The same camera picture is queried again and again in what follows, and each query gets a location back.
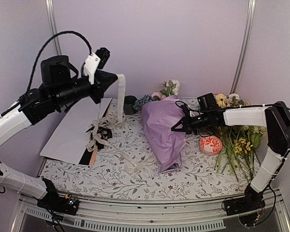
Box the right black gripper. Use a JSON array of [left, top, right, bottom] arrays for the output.
[[172, 112, 210, 135]]

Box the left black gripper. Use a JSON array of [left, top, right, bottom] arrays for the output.
[[52, 71, 118, 107]]

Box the pink wrapping paper sheet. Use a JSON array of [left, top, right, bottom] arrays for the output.
[[141, 95, 186, 173]]

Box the blue hydrangea stem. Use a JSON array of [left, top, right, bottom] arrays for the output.
[[133, 95, 153, 111]]

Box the white printed ribbon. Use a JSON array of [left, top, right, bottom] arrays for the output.
[[86, 74, 154, 176]]

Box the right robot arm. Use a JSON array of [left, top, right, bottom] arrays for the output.
[[172, 93, 290, 211]]

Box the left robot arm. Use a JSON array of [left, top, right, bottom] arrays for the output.
[[0, 31, 119, 210]]

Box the pile of fake flowers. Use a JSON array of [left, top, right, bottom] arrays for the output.
[[203, 93, 266, 182]]

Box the dark grey mug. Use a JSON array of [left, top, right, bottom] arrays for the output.
[[123, 95, 137, 115]]

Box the red patterned bowl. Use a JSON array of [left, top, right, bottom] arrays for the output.
[[200, 136, 223, 155]]

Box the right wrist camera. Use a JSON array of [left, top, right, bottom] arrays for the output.
[[175, 101, 192, 119]]

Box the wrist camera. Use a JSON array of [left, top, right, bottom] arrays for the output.
[[81, 47, 110, 85], [175, 101, 192, 119]]

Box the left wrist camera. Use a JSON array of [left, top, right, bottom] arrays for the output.
[[81, 47, 110, 85]]

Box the left aluminium frame post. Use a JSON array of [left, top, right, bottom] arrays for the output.
[[45, 0, 62, 55]]

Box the aluminium frame post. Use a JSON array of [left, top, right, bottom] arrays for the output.
[[230, 0, 256, 94], [45, 0, 62, 55]]

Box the front aluminium rail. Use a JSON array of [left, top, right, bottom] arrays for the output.
[[11, 189, 290, 232]]

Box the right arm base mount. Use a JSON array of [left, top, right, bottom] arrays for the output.
[[221, 192, 265, 216]]

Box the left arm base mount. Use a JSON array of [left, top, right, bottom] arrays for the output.
[[37, 193, 79, 216]]

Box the right aluminium frame post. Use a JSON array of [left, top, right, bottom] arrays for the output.
[[230, 0, 256, 94]]

